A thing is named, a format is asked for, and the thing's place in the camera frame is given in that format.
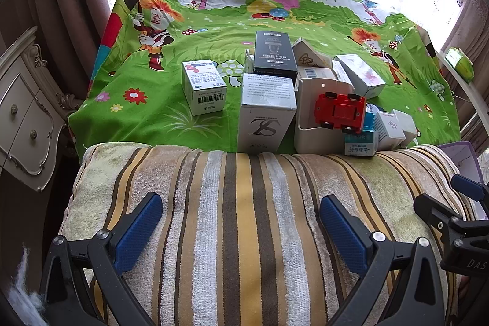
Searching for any green cartoon printed bedsheet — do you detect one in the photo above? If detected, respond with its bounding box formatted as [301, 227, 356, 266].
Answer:
[68, 0, 461, 159]

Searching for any white box pink print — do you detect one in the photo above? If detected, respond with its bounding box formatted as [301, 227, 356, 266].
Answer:
[335, 54, 386, 99]

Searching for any narrow white box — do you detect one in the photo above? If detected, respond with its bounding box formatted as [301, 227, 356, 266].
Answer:
[332, 60, 354, 88]

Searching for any white plastic holder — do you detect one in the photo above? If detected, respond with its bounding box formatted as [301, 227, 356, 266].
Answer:
[294, 79, 356, 155]

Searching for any white fluffy cloth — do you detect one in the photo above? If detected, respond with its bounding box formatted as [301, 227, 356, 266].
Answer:
[6, 246, 46, 315]

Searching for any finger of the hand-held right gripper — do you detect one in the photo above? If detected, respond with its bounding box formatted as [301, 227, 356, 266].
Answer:
[450, 174, 489, 201]
[414, 193, 489, 246]

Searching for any large grey white box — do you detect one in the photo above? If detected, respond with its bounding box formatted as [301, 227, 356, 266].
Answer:
[237, 73, 298, 155]

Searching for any small white box with logo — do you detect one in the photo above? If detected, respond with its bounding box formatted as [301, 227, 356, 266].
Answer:
[374, 111, 406, 151]

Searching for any striped plush cushion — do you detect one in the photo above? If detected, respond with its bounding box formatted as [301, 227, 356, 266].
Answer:
[57, 143, 478, 326]

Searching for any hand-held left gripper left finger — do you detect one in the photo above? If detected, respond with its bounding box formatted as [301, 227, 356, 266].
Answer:
[40, 192, 165, 326]

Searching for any black product box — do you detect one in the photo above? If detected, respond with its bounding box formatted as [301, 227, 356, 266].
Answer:
[254, 31, 299, 80]

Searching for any purple cardboard box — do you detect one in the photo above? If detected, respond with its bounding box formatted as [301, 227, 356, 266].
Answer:
[437, 142, 489, 183]

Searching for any house-shaped white box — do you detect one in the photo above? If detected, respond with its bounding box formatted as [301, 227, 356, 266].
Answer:
[292, 37, 333, 69]

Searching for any red toy car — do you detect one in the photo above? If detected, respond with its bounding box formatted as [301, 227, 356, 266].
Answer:
[314, 92, 366, 136]

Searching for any teal white medicine box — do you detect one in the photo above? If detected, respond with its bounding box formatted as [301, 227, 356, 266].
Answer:
[344, 130, 379, 157]

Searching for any green tissue pack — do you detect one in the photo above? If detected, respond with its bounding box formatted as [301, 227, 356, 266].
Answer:
[445, 47, 476, 82]

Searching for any white ornate dresser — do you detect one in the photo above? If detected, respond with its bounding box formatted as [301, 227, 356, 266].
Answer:
[0, 26, 83, 193]

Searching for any white medicine box pink logo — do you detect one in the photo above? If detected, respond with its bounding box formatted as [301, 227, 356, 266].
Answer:
[181, 60, 228, 116]

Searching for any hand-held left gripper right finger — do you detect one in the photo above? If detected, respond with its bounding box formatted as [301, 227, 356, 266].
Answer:
[319, 195, 446, 326]

